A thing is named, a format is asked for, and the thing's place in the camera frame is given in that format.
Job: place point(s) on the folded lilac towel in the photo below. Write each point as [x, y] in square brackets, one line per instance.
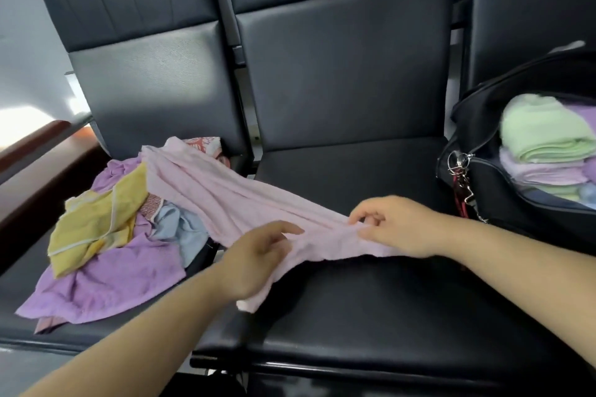
[540, 171]

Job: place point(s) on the pink towel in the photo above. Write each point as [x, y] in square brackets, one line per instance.
[242, 206]

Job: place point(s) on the black padded chair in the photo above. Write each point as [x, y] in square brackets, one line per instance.
[354, 131]
[526, 6]
[139, 85]

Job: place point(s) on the folded pale green towel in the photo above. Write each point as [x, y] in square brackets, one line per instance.
[558, 190]

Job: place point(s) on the folded light blue towel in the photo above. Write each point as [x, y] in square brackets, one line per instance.
[589, 194]

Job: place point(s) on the white red patterned cloth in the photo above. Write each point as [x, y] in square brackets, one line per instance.
[207, 145]

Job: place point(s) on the person's left forearm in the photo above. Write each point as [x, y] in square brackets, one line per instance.
[135, 341]

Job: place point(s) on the person's right forearm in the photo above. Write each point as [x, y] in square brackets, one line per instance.
[521, 280]

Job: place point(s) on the folded purple towel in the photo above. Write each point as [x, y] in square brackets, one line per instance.
[587, 124]

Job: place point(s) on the yellow towel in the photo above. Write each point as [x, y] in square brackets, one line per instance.
[93, 224]

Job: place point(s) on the person's right thumb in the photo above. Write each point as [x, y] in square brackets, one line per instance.
[372, 235]

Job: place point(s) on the person's right hand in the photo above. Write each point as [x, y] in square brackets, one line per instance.
[405, 229]

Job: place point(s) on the person's left thumb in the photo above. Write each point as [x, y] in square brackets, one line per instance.
[279, 248]

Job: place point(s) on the person's left hand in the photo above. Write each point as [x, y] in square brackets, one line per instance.
[251, 261]

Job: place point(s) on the black bag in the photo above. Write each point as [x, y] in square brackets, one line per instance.
[503, 187]

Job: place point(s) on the brown wooden armrest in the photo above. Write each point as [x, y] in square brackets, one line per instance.
[32, 168]

